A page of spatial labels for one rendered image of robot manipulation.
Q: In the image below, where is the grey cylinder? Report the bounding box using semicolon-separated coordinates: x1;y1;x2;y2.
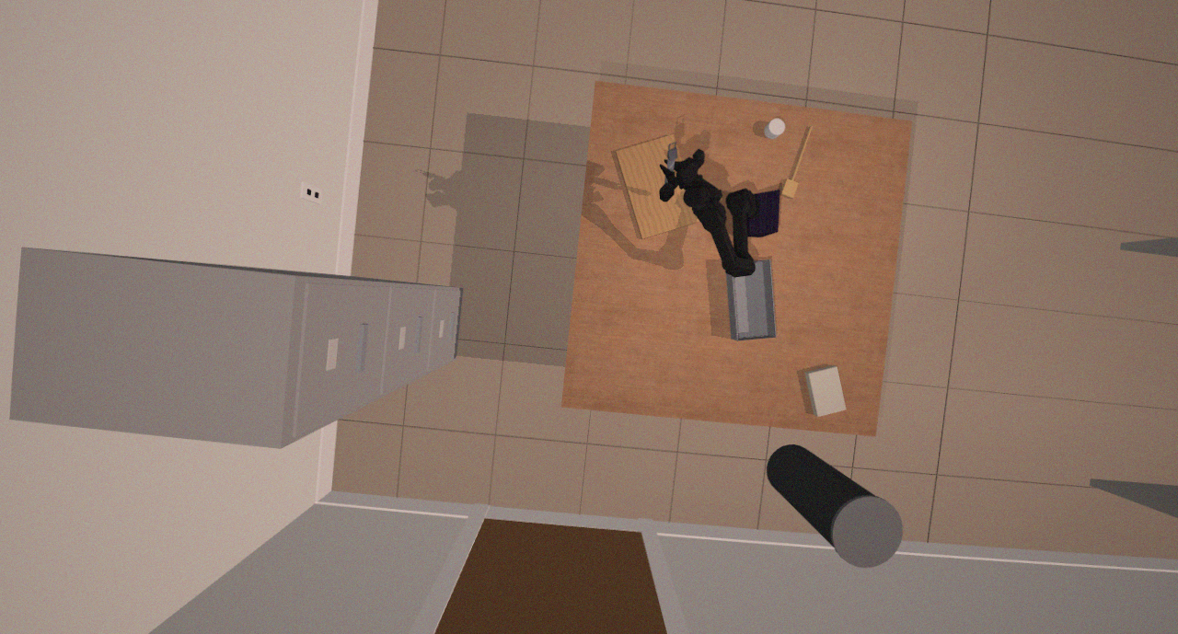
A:
765;118;785;139

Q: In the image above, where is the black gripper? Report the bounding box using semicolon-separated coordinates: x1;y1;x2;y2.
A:
659;148;704;202

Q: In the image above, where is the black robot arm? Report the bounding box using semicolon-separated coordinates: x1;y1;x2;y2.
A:
676;158;759;278

